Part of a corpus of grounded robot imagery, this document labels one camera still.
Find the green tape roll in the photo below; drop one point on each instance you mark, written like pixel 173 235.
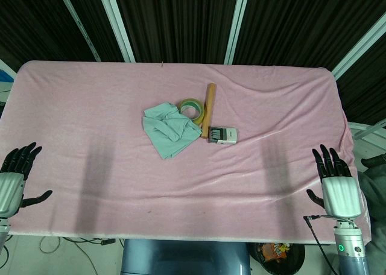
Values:
pixel 191 109

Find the black trash bin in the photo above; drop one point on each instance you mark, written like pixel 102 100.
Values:
pixel 280 257

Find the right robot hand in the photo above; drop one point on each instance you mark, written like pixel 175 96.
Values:
pixel 340 193

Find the wooden stick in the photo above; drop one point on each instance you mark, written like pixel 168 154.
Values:
pixel 208 109

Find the white black date stamp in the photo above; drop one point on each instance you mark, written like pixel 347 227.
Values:
pixel 224 135

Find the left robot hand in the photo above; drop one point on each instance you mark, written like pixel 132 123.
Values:
pixel 9 186

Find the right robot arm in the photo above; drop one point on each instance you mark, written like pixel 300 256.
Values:
pixel 351 248

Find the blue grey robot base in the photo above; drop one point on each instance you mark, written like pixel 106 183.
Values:
pixel 185 257

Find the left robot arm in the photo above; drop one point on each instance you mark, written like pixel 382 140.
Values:
pixel 2 231

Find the white frame post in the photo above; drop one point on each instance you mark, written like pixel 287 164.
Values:
pixel 359 49
pixel 236 24
pixel 116 23
pixel 87 23

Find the pink tablecloth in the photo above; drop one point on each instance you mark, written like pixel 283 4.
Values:
pixel 181 148

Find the light green cloth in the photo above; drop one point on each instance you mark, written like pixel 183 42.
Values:
pixel 169 128

